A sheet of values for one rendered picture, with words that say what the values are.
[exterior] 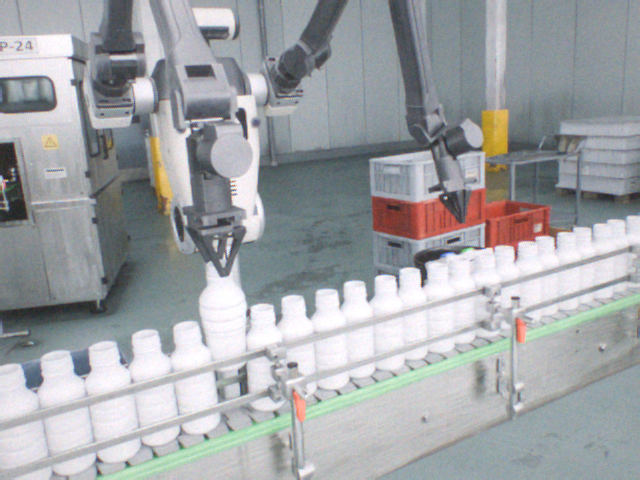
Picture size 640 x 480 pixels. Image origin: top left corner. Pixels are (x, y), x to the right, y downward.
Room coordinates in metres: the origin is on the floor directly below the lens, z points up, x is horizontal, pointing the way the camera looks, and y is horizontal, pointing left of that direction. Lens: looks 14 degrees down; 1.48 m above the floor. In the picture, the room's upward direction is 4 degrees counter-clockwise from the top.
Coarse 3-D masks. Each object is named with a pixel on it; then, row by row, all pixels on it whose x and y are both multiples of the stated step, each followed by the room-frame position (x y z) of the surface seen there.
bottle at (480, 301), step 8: (480, 256) 1.06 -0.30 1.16; (488, 256) 1.06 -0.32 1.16; (480, 264) 1.06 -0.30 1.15; (488, 264) 1.06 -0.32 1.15; (480, 272) 1.06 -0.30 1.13; (488, 272) 1.06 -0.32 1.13; (496, 272) 1.07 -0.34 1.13; (480, 280) 1.05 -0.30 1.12; (488, 280) 1.05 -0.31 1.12; (496, 280) 1.05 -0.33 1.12; (480, 296) 1.05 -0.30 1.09; (480, 304) 1.05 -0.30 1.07; (480, 312) 1.05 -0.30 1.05; (488, 312) 1.05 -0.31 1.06; (480, 320) 1.05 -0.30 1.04; (480, 328) 1.05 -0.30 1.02; (480, 336) 1.05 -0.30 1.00; (488, 336) 1.05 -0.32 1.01
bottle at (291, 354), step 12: (288, 300) 0.90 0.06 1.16; (300, 300) 0.89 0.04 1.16; (288, 312) 0.87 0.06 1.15; (300, 312) 0.87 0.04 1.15; (288, 324) 0.86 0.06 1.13; (300, 324) 0.86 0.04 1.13; (312, 324) 0.88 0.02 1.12; (288, 336) 0.86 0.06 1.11; (300, 336) 0.86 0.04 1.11; (300, 348) 0.86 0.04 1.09; (312, 348) 0.87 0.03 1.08; (288, 360) 0.86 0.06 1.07; (300, 360) 0.86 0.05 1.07; (312, 360) 0.87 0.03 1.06; (312, 372) 0.87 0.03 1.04; (312, 384) 0.87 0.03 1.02
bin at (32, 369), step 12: (84, 348) 1.24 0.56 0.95; (120, 348) 1.23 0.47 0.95; (36, 360) 1.19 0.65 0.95; (72, 360) 1.23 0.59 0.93; (84, 360) 1.24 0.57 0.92; (120, 360) 1.22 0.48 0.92; (24, 372) 1.18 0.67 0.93; (36, 372) 1.19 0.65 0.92; (84, 372) 1.24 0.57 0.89; (36, 384) 1.19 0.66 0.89
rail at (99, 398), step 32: (608, 256) 1.21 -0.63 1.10; (480, 288) 1.03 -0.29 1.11; (384, 320) 0.92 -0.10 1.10; (256, 352) 0.81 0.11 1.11; (384, 352) 0.92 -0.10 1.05; (160, 384) 0.74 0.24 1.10; (224, 384) 0.85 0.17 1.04; (32, 416) 0.66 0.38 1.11; (192, 416) 0.75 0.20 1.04; (96, 448) 0.69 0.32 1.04
